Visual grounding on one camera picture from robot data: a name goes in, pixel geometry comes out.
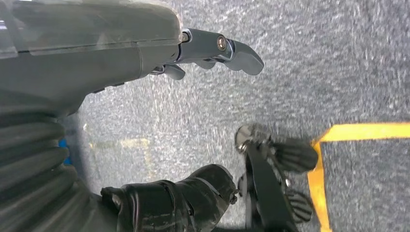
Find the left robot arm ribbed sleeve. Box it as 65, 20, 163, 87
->
0, 91, 121, 232

